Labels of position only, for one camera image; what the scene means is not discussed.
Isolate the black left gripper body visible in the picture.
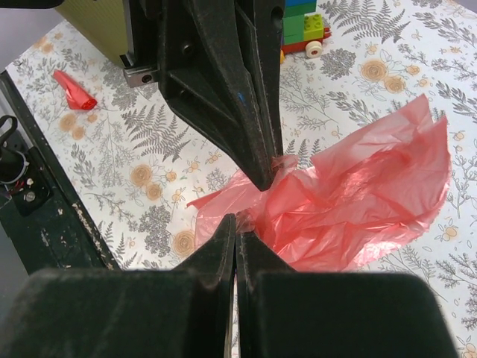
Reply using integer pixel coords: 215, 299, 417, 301
120, 0, 162, 88

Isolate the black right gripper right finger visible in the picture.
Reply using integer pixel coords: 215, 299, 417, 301
236, 233, 457, 357

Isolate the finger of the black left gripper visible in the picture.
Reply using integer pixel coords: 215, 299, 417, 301
236, 1, 285, 157
158, 1, 274, 191

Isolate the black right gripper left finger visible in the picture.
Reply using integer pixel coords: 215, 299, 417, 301
1, 214, 236, 357

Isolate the red trash bag roll remainder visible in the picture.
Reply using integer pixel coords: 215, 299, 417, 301
53, 70, 98, 111

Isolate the red plastic trash bag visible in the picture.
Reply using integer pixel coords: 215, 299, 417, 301
192, 95, 451, 271

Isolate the olive green mesh trash bin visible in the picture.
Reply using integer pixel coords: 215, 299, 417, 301
55, 0, 127, 68

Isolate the colourful toy brick car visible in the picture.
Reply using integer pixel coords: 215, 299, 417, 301
280, 0, 331, 64

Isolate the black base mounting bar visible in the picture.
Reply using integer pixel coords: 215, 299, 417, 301
1, 71, 119, 274

